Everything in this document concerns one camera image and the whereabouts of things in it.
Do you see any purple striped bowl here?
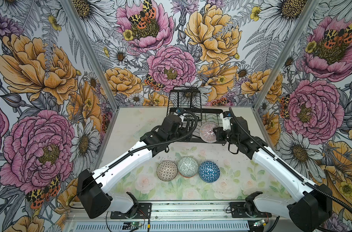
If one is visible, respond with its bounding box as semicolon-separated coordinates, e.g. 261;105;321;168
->
199;121;219;143

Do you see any green patterned bowl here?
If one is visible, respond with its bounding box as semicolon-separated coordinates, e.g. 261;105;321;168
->
177;157;199;178

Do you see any blue triangle pattern bowl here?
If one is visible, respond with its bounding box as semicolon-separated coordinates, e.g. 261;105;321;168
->
199;160;220;183

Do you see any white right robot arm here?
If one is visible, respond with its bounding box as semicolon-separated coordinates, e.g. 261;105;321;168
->
213;110;332;232

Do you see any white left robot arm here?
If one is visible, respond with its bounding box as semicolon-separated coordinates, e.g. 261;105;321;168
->
77;111;198;219

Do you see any brown lattice pattern bowl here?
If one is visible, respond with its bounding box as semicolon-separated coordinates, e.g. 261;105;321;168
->
157;161;178;182

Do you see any black wire dish rack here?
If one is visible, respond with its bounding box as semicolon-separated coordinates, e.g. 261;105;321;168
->
167;87;226;146

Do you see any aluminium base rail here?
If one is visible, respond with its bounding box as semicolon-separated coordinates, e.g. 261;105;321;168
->
64;200;293;232

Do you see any white slotted cable duct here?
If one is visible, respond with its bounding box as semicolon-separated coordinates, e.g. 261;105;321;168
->
70;220;250;232

